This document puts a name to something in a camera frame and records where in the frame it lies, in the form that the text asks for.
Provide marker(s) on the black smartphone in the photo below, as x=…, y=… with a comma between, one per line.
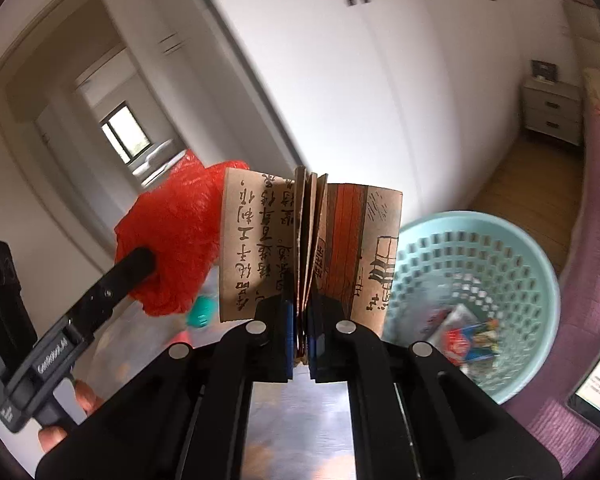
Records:
x=597, y=382

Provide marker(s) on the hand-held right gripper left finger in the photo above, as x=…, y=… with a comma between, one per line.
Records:
x=286, y=342

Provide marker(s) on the dark framed window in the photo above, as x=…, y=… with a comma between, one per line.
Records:
x=125, y=132

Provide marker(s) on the teal round object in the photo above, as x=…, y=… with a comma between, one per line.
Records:
x=202, y=312

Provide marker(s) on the beige nightstand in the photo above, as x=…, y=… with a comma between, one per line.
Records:
x=552, y=110

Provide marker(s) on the dark picture frame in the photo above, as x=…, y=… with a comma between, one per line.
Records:
x=544, y=69

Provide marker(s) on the white wardrobe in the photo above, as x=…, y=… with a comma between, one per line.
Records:
x=360, y=85

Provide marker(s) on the teal plastic basket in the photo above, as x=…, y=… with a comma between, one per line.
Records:
x=520, y=280

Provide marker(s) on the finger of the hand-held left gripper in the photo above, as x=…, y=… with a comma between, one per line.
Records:
x=115, y=285

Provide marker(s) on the light grey sofa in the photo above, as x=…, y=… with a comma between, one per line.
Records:
x=155, y=157

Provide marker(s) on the person's left hand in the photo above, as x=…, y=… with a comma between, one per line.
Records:
x=86, y=396

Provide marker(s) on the red plastic bag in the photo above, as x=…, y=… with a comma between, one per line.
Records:
x=180, y=225

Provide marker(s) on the blue and white milk carton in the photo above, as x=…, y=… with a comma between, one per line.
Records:
x=482, y=340

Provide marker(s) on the pink bed blanket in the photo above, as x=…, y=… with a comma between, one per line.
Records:
x=597, y=220

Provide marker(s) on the beige padded headboard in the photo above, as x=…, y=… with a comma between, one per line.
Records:
x=587, y=22

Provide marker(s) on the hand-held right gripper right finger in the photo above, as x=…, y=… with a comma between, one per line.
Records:
x=316, y=350

